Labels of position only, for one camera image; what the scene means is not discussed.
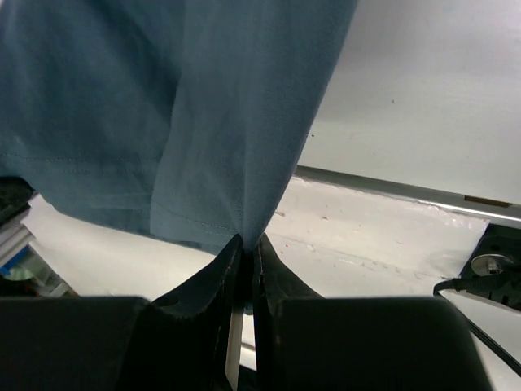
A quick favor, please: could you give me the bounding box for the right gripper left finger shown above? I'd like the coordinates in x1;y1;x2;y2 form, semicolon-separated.
150;235;245;391

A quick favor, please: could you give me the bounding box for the blue-grey t shirt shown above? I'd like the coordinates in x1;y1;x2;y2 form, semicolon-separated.
1;1;357;253

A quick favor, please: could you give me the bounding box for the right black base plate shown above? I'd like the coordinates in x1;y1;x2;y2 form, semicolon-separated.
460;223;520;311

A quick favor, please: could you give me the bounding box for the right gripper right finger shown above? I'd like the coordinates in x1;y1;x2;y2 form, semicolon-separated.
252;235;323;390

